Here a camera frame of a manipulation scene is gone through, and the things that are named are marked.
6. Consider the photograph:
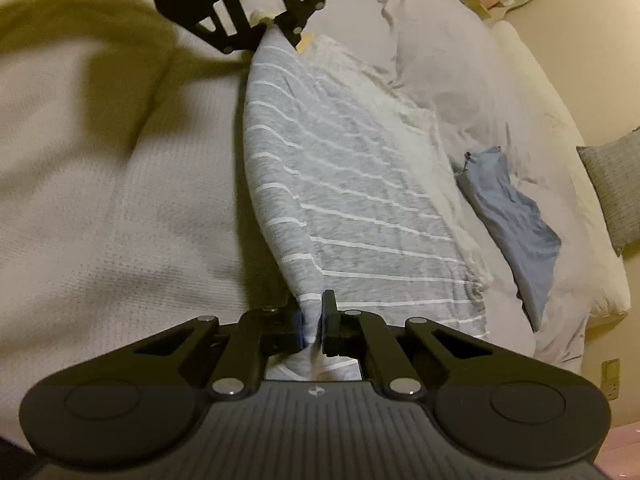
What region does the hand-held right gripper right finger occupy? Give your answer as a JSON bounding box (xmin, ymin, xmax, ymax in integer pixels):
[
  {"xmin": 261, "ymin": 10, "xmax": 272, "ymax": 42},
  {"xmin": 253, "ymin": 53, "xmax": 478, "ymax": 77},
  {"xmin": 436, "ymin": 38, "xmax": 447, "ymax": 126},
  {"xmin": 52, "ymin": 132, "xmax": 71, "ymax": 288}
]
[{"xmin": 320, "ymin": 289, "xmax": 566, "ymax": 401}]

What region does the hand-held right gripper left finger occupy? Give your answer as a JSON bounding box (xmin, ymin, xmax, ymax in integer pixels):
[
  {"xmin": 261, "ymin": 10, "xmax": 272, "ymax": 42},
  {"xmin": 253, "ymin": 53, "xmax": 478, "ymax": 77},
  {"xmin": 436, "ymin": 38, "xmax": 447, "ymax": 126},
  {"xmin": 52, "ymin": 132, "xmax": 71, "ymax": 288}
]
[{"xmin": 55, "ymin": 304, "xmax": 307, "ymax": 401}]

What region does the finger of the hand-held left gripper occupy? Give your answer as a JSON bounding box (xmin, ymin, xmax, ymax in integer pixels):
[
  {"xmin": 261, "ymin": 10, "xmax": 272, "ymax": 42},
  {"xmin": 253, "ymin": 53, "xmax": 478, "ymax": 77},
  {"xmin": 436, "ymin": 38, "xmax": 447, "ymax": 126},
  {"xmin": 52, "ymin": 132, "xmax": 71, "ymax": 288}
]
[
  {"xmin": 192, "ymin": 0, "xmax": 268, "ymax": 57},
  {"xmin": 274, "ymin": 0, "xmax": 332, "ymax": 50}
]

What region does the grey striped t-shirt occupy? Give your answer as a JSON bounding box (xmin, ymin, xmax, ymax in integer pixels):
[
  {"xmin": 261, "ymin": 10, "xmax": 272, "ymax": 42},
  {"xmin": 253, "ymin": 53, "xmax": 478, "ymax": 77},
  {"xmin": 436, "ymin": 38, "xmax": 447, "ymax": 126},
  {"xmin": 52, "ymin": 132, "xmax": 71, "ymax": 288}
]
[{"xmin": 235, "ymin": 9, "xmax": 495, "ymax": 382}]

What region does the grey duvet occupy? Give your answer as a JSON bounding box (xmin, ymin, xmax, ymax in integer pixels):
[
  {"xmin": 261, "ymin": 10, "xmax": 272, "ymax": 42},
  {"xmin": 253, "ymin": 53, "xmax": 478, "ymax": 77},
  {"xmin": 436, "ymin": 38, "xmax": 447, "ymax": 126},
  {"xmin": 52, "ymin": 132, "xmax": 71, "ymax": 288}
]
[{"xmin": 300, "ymin": 0, "xmax": 595, "ymax": 377}]

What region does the blue folded cloth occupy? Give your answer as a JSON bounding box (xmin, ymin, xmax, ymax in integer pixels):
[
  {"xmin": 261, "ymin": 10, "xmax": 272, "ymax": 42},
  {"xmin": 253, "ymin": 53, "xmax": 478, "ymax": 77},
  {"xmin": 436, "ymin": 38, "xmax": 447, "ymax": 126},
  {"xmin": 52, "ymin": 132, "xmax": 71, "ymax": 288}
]
[{"xmin": 453, "ymin": 145, "xmax": 563, "ymax": 334}]

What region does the white bed blanket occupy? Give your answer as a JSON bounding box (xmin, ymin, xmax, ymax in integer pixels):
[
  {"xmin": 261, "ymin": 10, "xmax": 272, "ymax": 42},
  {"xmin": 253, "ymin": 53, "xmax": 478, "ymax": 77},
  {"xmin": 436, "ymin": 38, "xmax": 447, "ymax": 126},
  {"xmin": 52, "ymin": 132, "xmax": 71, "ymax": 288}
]
[{"xmin": 0, "ymin": 0, "xmax": 303, "ymax": 403}]

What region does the grey pillow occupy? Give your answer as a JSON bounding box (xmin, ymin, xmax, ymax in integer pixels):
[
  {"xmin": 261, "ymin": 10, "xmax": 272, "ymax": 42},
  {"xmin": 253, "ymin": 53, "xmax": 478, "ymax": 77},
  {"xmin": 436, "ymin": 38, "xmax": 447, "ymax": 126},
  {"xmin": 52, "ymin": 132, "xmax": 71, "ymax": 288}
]
[{"xmin": 576, "ymin": 127, "xmax": 640, "ymax": 259}]

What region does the wall outlet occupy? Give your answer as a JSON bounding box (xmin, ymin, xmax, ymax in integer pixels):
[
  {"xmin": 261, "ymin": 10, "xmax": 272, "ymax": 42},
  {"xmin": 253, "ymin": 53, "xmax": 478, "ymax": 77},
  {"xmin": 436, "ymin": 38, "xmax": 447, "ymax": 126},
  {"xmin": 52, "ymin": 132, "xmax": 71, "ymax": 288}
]
[{"xmin": 600, "ymin": 357, "xmax": 624, "ymax": 402}]

